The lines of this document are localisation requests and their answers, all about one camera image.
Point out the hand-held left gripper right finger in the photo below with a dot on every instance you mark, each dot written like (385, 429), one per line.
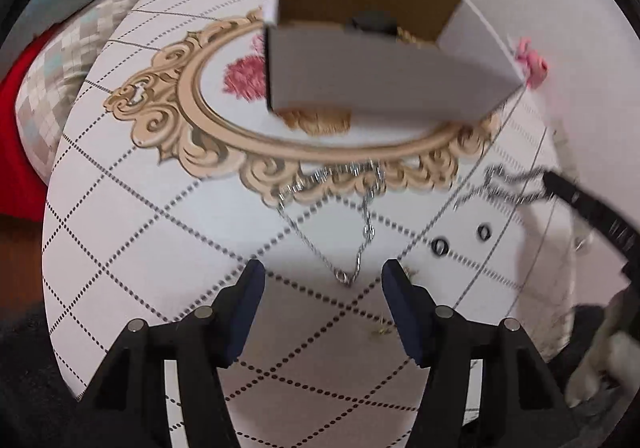
(405, 313)

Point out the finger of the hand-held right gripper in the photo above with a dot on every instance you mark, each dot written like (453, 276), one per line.
(590, 210)

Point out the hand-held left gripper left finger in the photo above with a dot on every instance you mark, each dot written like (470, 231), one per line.
(247, 313)

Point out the white cardboard box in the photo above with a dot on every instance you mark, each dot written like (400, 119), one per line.
(370, 72)

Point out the small gold jewelry piece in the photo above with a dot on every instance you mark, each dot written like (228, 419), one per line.
(382, 330)

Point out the ornament printed tablecloth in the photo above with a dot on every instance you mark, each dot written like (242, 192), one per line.
(150, 238)

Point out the grey white furry thing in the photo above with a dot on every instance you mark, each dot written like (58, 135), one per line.
(607, 353)

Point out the red cloth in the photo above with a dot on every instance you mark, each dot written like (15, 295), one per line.
(15, 137)

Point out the checkered cushion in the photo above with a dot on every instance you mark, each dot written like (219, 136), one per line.
(60, 77)

